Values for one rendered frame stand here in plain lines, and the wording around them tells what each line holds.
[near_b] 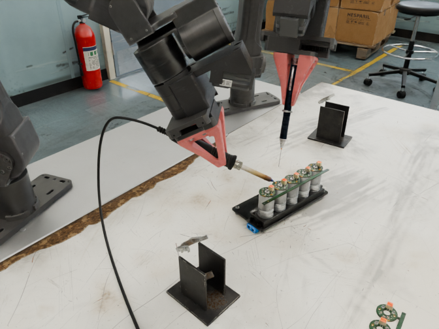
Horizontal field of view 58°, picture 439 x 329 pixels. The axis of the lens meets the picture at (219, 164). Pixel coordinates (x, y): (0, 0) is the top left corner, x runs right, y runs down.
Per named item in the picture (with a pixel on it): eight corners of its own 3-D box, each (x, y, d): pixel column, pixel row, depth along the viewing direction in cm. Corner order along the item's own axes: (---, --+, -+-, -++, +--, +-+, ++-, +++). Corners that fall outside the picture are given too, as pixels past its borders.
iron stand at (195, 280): (212, 294, 56) (182, 232, 55) (253, 297, 49) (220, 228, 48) (180, 321, 52) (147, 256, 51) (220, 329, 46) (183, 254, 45)
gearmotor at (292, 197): (278, 203, 66) (281, 177, 64) (289, 198, 68) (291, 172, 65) (289, 210, 65) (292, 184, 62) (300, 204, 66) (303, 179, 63)
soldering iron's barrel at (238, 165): (268, 181, 63) (232, 164, 62) (273, 173, 63) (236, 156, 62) (268, 186, 62) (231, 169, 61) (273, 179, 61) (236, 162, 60)
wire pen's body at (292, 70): (289, 138, 62) (300, 65, 59) (287, 140, 60) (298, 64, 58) (279, 136, 62) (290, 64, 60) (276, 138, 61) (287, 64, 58)
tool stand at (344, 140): (325, 146, 93) (304, 104, 91) (365, 133, 86) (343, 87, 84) (316, 156, 89) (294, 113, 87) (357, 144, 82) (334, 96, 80)
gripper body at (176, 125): (220, 96, 61) (196, 53, 58) (212, 126, 53) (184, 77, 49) (184, 112, 63) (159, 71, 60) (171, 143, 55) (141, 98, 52)
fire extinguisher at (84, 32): (80, 86, 318) (65, 14, 290) (96, 81, 328) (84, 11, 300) (90, 91, 310) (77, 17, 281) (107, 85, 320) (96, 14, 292)
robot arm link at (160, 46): (200, 61, 57) (176, 16, 54) (200, 72, 52) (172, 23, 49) (159, 83, 58) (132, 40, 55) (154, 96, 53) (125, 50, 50)
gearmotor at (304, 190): (290, 197, 68) (293, 172, 65) (300, 191, 69) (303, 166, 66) (301, 203, 66) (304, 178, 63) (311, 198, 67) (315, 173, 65)
